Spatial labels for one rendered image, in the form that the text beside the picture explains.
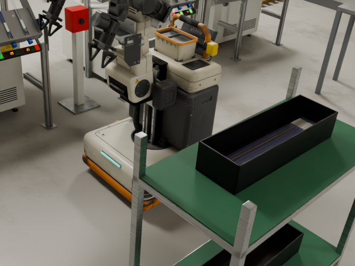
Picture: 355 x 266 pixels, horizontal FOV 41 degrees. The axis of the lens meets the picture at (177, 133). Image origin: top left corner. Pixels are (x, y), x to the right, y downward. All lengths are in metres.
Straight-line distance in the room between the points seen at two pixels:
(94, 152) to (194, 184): 1.49
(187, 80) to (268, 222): 1.32
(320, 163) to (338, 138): 0.22
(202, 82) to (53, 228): 1.14
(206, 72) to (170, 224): 0.88
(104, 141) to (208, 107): 0.66
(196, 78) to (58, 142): 1.25
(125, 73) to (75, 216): 0.87
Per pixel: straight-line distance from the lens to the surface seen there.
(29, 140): 3.47
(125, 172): 2.73
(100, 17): 2.07
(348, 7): 4.30
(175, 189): 1.50
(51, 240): 2.69
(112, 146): 2.87
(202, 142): 1.53
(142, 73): 2.52
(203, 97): 2.70
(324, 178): 1.69
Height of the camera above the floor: 1.89
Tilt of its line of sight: 32 degrees down
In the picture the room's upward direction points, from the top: 6 degrees clockwise
